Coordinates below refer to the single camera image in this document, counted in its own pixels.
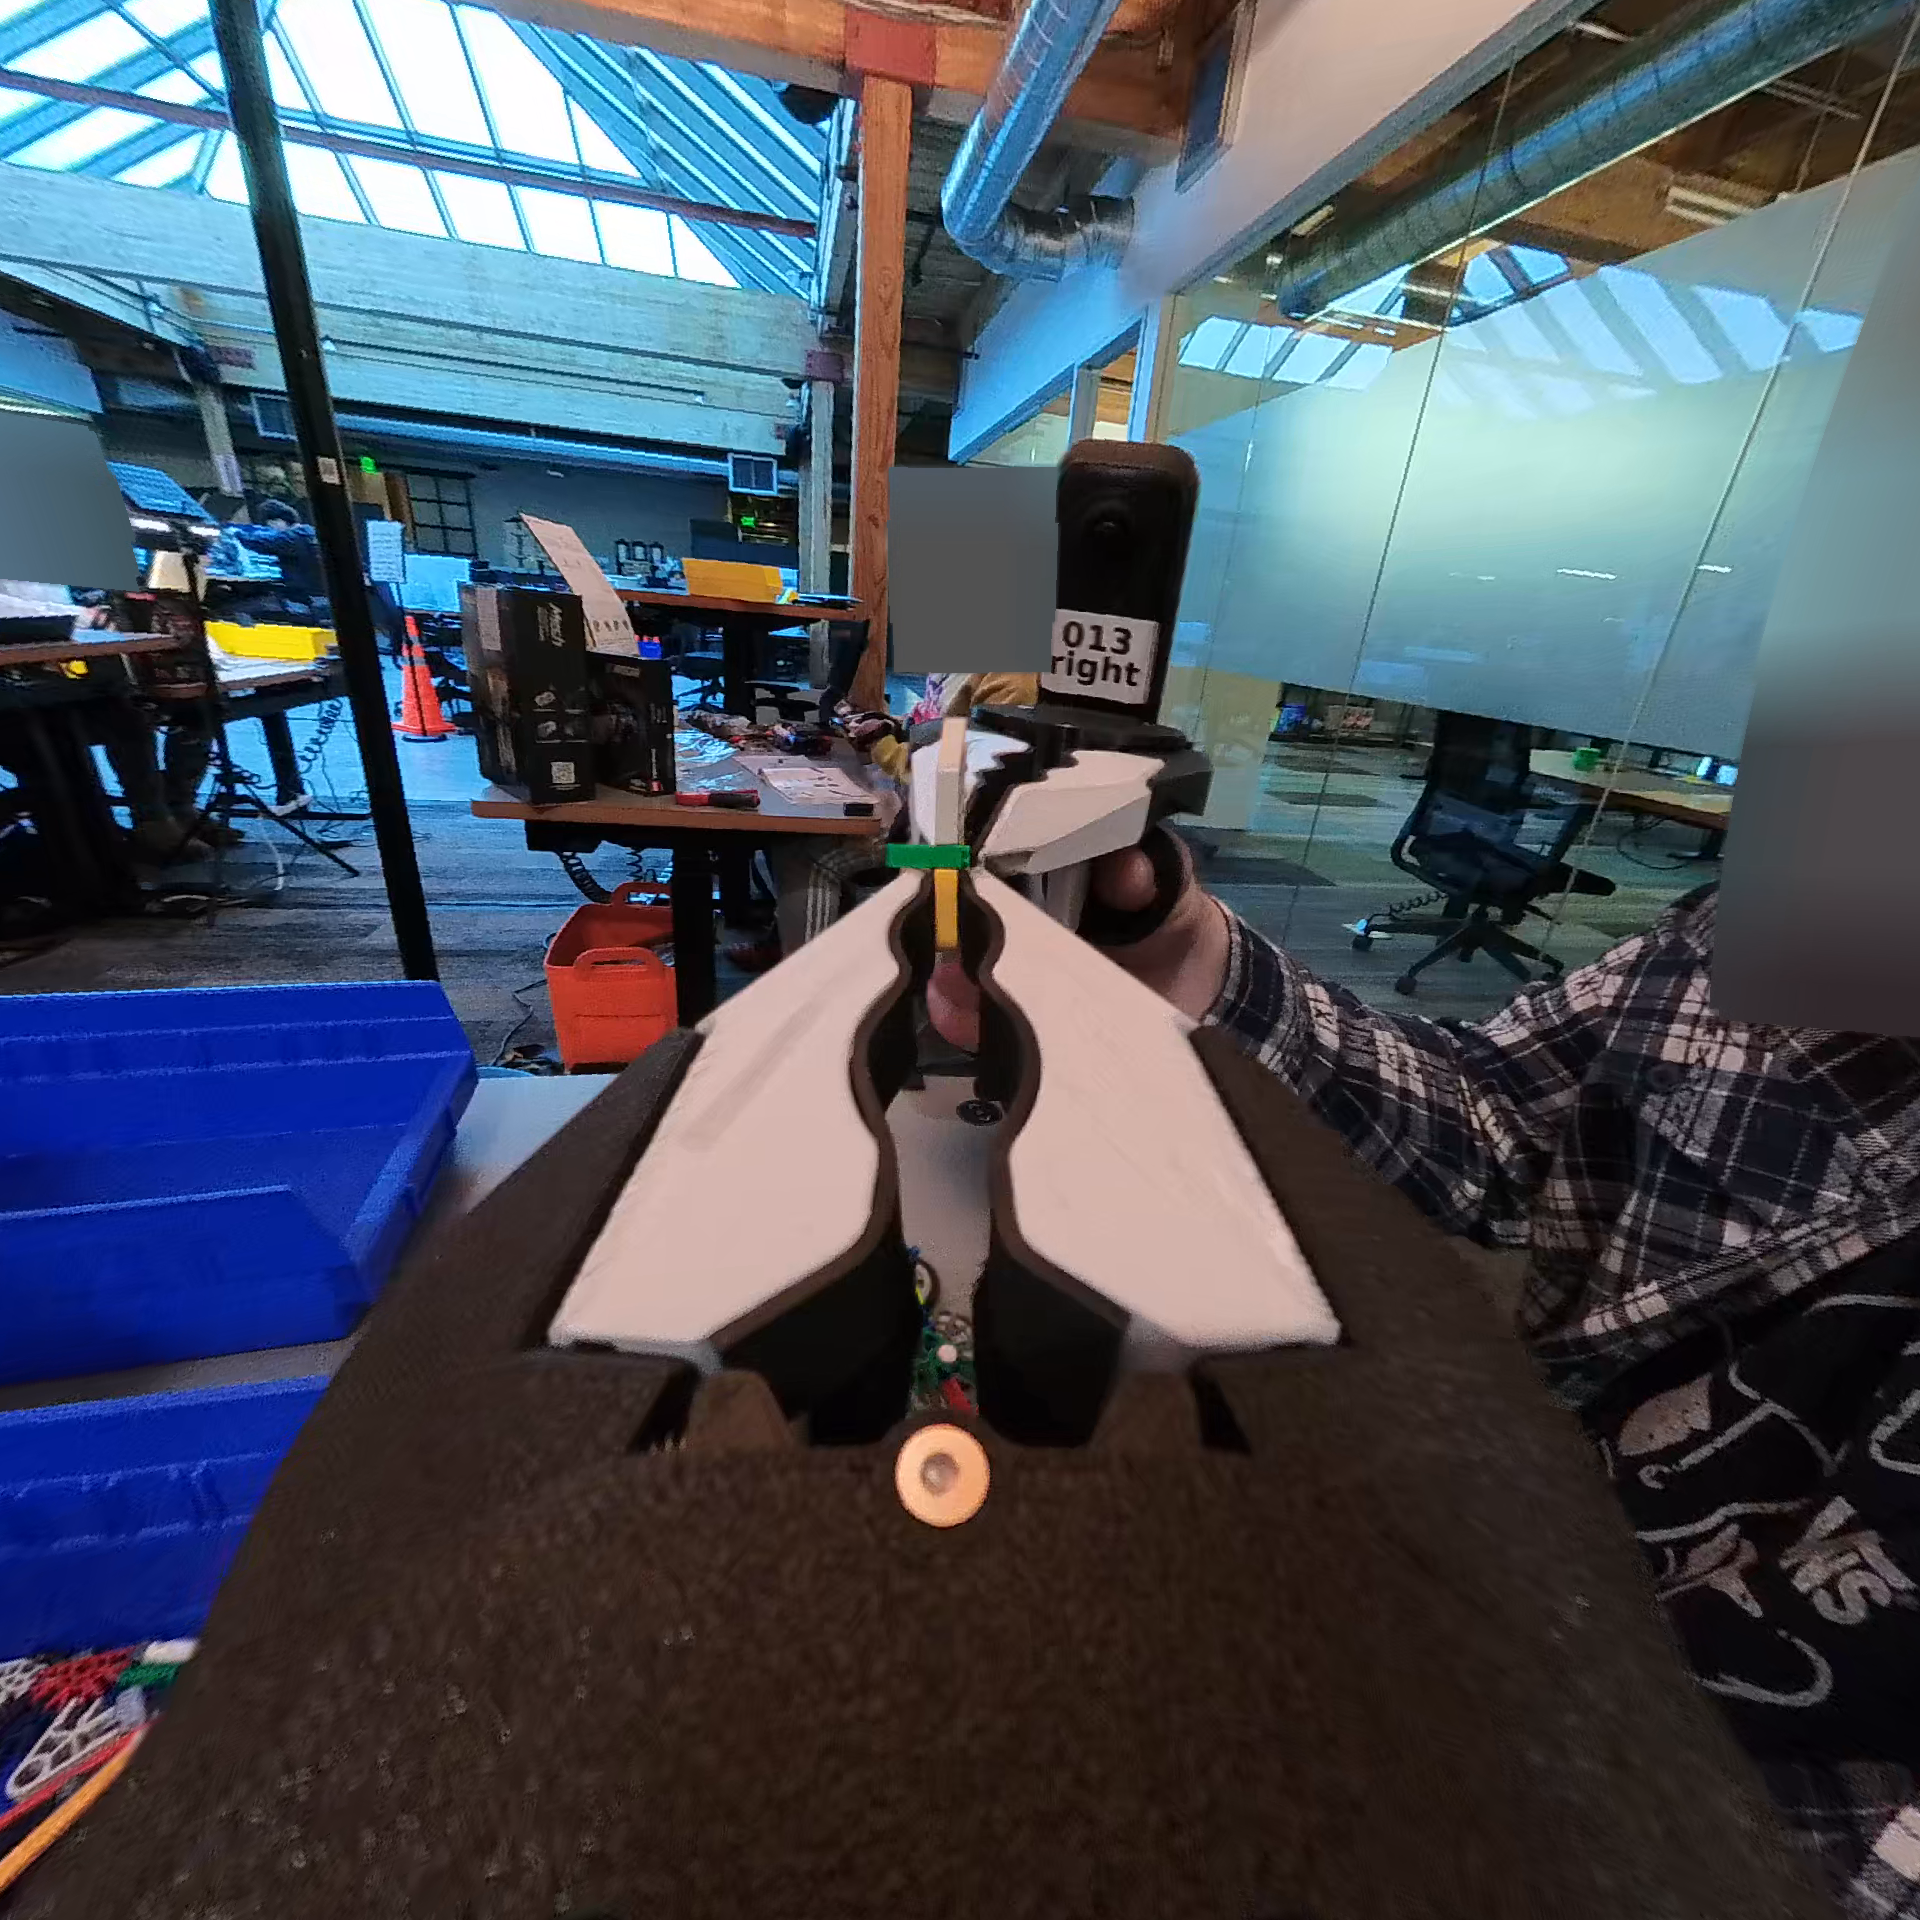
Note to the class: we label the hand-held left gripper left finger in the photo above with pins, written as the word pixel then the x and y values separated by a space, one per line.
pixel 720 1199

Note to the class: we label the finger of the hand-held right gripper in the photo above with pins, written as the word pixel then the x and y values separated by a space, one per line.
pixel 941 796
pixel 1065 805

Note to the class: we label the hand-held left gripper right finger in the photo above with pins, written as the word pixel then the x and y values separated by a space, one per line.
pixel 1169 1199

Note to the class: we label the yellow orange rod assembly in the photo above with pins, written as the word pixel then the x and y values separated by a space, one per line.
pixel 947 895

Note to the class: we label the red rod toy assembly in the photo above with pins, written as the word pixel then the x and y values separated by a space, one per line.
pixel 947 1366

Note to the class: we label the blue plastic bin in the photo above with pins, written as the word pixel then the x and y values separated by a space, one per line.
pixel 210 1169
pixel 136 1499

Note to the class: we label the pile of colourful toy pieces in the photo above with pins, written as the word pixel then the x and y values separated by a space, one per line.
pixel 77 1727

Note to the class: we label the person's right hand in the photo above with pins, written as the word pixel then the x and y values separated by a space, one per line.
pixel 1169 969

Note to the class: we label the red crate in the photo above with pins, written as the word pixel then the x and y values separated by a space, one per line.
pixel 609 985

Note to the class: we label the yellow box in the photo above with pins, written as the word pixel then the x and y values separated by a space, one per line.
pixel 733 581

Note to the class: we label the black product carton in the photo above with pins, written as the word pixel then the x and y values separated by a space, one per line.
pixel 572 689

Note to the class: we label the black office chair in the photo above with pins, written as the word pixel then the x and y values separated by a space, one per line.
pixel 1488 857

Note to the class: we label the orange traffic cone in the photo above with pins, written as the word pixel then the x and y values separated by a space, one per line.
pixel 423 689

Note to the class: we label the person's clothed body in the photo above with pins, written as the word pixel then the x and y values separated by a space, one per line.
pixel 1741 1349

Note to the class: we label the black metal pole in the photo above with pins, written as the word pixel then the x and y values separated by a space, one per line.
pixel 331 511

